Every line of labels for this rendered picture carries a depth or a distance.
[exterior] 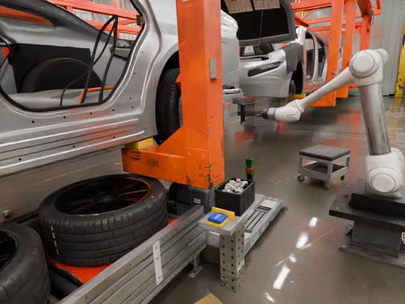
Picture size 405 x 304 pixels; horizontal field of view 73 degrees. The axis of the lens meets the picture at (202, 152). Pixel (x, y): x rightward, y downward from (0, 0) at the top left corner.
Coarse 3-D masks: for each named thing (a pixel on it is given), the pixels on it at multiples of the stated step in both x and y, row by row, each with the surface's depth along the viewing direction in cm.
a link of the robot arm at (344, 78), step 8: (344, 72) 160; (336, 80) 164; (344, 80) 161; (352, 80) 159; (320, 88) 176; (328, 88) 168; (336, 88) 166; (312, 96) 183; (320, 96) 177; (288, 104) 197; (296, 104) 193; (304, 104) 192
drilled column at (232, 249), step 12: (240, 228) 138; (228, 240) 138; (240, 240) 140; (228, 252) 140; (240, 252) 142; (228, 264) 142; (240, 264) 143; (228, 276) 144; (240, 276) 145; (228, 288) 146
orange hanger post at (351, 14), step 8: (352, 0) 588; (352, 8) 592; (352, 16) 595; (352, 24) 599; (352, 32) 602; (344, 40) 614; (352, 40) 606; (344, 48) 617; (344, 56) 621; (344, 64) 625; (344, 88) 636; (336, 96) 649; (344, 96) 640
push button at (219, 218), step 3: (213, 213) 129; (216, 213) 129; (219, 213) 129; (210, 216) 127; (213, 216) 127; (216, 216) 126; (219, 216) 126; (222, 216) 126; (225, 216) 126; (207, 219) 126; (210, 219) 124; (213, 219) 124; (216, 219) 124; (219, 219) 124; (222, 219) 124; (216, 222) 123; (219, 222) 122
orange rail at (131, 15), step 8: (48, 0) 653; (56, 0) 667; (64, 0) 683; (72, 0) 699; (80, 0) 715; (80, 8) 723; (88, 8) 735; (96, 8) 755; (104, 8) 774; (112, 8) 795; (120, 8) 816; (120, 16) 828; (128, 16) 844; (120, 24) 1066; (128, 24) 1058; (120, 32) 1092; (128, 32) 1114
